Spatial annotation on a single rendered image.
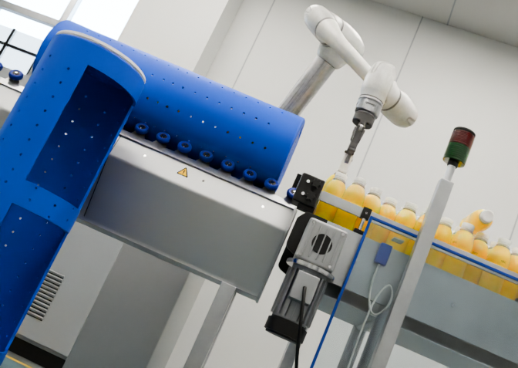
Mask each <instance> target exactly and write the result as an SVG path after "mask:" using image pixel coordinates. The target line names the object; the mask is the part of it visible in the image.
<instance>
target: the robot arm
mask: <svg viewBox="0 0 518 368"><path fill-rule="evenodd" d="M304 22H305V25H306V26H307V27H308V29H309V30H310V31H311V33H312V34H313V35H314V37H315V38H316V39H317V40H318V41H319V42H320V45H319V47H318V51H317V56H316V57H315V58H314V60H313V61H312V63H311V64H310V65H309V67H308V68H307V69H306V70H305V71H304V73H303V74H302V75H301V77H300V78H299V80H298V81H297V82H296V83H295V85H294V86H293V87H292V88H291V90H290V91H289V93H288V94H287V95H286V97H285V98H284V99H283V100H282V101H281V103H280V104H279V106H278V108H280V109H283V110H285V111H288V112H290V113H293V114H295V115H298V116H300V115H301V113H302V112H303V110H304V109H305V108H306V106H307V105H308V104H309V103H310V102H311V100H312V99H313V98H314V96H315V95H316V94H317V92H318V91H319V90H320V88H321V87H322V86H323V85H324V84H325V82H326V81H327V79H328V78H329V77H330V75H331V74H332V73H333V72H334V71H335V69H340V68H341V67H343V66H345V65H346V64H348V65H349V66H350V67H351V68H352V69H353V70H354V71H355V72H356V73H357V74H358V75H359V76H360V77H361V78H362V80H363V84H362V87H361V93H360V97H359V98H358V102H357V104H356V105H357V106H356V108H355V114H354V116H353V118H352V122H353V124H354V125H356V127H355V128H354V130H353V131H352V136H351V139H350V141H351V142H350V144H349V146H348V149H347V150H345V155H344V157H343V159H342V161H341V164H340V167H339V169H338V171H339V172H341V173H343V174H347V172H348V169H349V166H350V164H351V162H352V161H353V160H352V158H353V155H354V152H355V150H356V147H357V146H358V144H359V142H360V140H361V138H362V137H363V135H364V133H365V130H364V129H366V130H369V129H371V128H372V126H373V124H374V122H375V120H377V119H378V116H379V114H380V112H381V113H382V114H383V115H384V116H385V117H386V118H387V119H388V120H389V121H390V122H391V123H393V124H394V125H396V126H397V127H401V128H406V127H410V126H411V125H413V124H414V122H415V121H416V120H417V117H418V111H417V109H416V106H415V104H414V103H413V102H412V101H411V99H410V98H409V96H408V95H407V94H406V93H405V92H404V91H402V90H401V89H399V88H398V86H397V83H396V81H395V79H396V71H395V67H394V66H393V65H392V64H390V63H388V62H376V63H375V64H374V65H373V66H372V67H371V66H370V65H369V64H368V63H367V62H366V61H365V60H364V59H363V58H362V56H363V54H364V51H365V47H364V44H363V41H362V39H361V37H360V35H359V34H358V33H357V32H356V31H355V30H354V29H353V28H352V27H351V26H350V25H349V24H348V23H347V22H345V21H343V20H342V19H341V18H339V17H338V16H337V15H335V14H334V13H332V12H330V11H328V10H327V9H326V8H325V7H323V6H321V5H311V6H310V7H308V8H307V9H306V11H305V13H304Z"/></svg>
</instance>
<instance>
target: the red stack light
mask: <svg viewBox="0 0 518 368"><path fill-rule="evenodd" d="M474 140H475V137H474V136H473V135H472V134H471V133H470V132H468V131H465V130H454V131H453V132H452V135H451V137H450V139H449V143H450V142H458V143H462V144H464V145H466V146H467V147H468V148H469V149H470V150H471V148H472V146H473V142H474Z"/></svg>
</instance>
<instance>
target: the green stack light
mask: <svg viewBox="0 0 518 368"><path fill-rule="evenodd" d="M469 153H470V149H469V148H468V147H467V146H466V145H464V144H462V143H458V142H450V143H448V145H447V148H446V151H445V153H444V155H443V158H442V160H443V161H444V162H445V163H446V164H447V163H448V161H449V160H453V161H455V162H457V163H458V164H459V165H458V167H459V168H461V167H465V165H466V162H467V159H468V156H469Z"/></svg>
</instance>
